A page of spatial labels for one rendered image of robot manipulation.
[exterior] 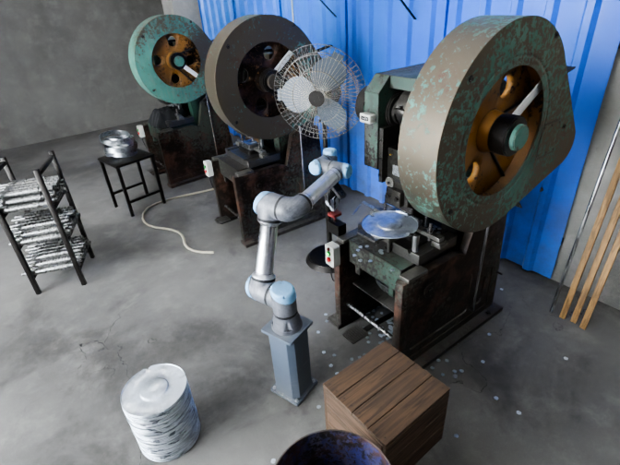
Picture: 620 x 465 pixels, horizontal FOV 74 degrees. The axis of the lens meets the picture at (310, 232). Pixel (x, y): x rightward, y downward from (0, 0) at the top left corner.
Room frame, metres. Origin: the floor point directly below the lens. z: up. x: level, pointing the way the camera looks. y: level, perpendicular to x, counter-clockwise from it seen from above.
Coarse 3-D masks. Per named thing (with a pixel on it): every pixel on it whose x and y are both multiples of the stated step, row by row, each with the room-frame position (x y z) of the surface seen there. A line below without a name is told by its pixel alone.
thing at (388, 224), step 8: (368, 216) 1.97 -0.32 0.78; (376, 216) 1.96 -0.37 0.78; (384, 216) 1.95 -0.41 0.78; (392, 216) 1.95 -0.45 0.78; (400, 216) 1.94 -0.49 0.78; (368, 224) 1.88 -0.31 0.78; (376, 224) 1.87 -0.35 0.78; (384, 224) 1.85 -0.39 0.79; (392, 224) 1.85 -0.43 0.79; (400, 224) 1.84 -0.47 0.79; (408, 224) 1.85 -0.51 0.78; (416, 224) 1.84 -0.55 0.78; (368, 232) 1.79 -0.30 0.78; (376, 232) 1.79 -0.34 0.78; (384, 232) 1.78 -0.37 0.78; (392, 232) 1.78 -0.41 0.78; (400, 232) 1.77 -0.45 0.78
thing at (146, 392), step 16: (160, 368) 1.41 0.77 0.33; (176, 368) 1.40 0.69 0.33; (128, 384) 1.33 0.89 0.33; (144, 384) 1.32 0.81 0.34; (160, 384) 1.31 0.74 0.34; (176, 384) 1.31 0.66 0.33; (128, 400) 1.24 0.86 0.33; (144, 400) 1.23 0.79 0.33; (160, 400) 1.23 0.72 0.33; (176, 400) 1.22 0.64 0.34; (144, 416) 1.15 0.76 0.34
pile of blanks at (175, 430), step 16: (192, 400) 1.32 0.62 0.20; (128, 416) 1.17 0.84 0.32; (160, 416) 1.16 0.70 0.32; (176, 416) 1.20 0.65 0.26; (192, 416) 1.28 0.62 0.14; (144, 432) 1.16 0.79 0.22; (160, 432) 1.16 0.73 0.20; (176, 432) 1.18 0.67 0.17; (192, 432) 1.24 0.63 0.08; (144, 448) 1.17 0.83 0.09; (160, 448) 1.15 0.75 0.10; (176, 448) 1.17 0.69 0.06
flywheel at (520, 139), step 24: (528, 72) 1.72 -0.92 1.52; (504, 96) 1.67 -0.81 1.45; (528, 96) 1.65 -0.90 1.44; (480, 120) 1.56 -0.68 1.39; (504, 120) 1.52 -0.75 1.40; (528, 120) 1.76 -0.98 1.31; (480, 144) 1.55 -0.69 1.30; (504, 144) 1.47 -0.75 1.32; (528, 144) 1.73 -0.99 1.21; (480, 168) 1.59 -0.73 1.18; (504, 168) 1.70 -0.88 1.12; (480, 192) 1.61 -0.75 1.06
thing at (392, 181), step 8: (392, 152) 1.92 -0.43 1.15; (392, 160) 1.92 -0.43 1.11; (392, 168) 1.92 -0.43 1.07; (392, 176) 1.92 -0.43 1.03; (392, 184) 1.90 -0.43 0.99; (400, 184) 1.87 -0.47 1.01; (392, 192) 1.87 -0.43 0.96; (400, 192) 1.84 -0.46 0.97; (392, 200) 1.87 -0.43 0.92; (400, 200) 1.83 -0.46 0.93
